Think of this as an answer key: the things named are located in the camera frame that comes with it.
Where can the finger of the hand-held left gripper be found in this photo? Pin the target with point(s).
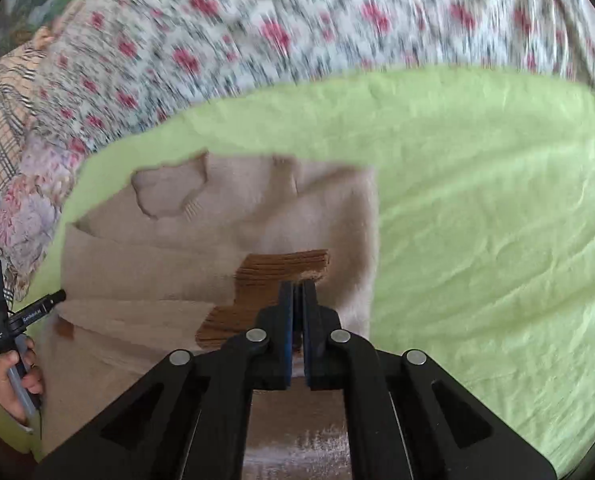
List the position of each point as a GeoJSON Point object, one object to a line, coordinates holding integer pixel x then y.
{"type": "Point", "coordinates": [58, 295]}

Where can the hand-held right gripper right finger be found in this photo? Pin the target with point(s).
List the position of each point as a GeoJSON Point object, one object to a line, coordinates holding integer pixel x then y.
{"type": "Point", "coordinates": [308, 340]}

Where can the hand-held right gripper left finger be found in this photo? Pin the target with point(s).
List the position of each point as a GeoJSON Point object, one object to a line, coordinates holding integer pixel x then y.
{"type": "Point", "coordinates": [287, 340]}

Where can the beige knitted sweater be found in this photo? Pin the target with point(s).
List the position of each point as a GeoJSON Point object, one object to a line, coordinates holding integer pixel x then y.
{"type": "Point", "coordinates": [177, 260]}

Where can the person's left hand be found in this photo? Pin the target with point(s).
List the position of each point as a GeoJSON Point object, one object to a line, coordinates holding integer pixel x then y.
{"type": "Point", "coordinates": [7, 385]}

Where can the lilac floral pillow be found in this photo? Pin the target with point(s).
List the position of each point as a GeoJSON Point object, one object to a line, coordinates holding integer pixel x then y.
{"type": "Point", "coordinates": [32, 210]}

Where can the light green bed sheet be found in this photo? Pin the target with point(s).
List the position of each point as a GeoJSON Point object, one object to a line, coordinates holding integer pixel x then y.
{"type": "Point", "coordinates": [477, 210]}

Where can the yellow framed painting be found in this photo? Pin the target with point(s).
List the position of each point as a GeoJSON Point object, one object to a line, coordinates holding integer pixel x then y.
{"type": "Point", "coordinates": [22, 0]}

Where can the red floral white quilt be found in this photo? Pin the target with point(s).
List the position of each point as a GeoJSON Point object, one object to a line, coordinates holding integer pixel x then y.
{"type": "Point", "coordinates": [277, 25]}

